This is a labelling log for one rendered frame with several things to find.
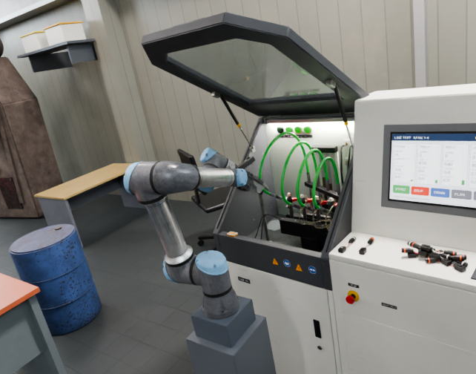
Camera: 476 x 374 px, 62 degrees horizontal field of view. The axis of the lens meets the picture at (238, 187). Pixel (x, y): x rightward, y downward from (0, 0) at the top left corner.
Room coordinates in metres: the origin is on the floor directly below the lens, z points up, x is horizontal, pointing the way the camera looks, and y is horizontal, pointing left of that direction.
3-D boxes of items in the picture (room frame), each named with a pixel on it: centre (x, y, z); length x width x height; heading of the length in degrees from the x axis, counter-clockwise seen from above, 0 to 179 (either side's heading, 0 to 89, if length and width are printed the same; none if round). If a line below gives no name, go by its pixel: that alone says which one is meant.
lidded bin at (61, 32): (5.46, 1.79, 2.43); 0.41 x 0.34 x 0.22; 52
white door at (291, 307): (1.72, -0.07, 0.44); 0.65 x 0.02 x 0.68; 46
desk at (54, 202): (4.95, 1.83, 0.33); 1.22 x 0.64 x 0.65; 142
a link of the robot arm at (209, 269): (1.35, 0.16, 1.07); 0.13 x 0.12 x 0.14; 60
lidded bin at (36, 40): (5.83, 2.26, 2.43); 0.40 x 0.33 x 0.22; 52
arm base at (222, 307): (1.35, 0.15, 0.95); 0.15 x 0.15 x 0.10
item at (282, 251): (1.73, -0.08, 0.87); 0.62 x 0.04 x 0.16; 46
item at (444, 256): (1.28, -0.68, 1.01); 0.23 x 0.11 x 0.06; 46
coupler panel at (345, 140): (1.92, -0.61, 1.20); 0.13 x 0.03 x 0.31; 46
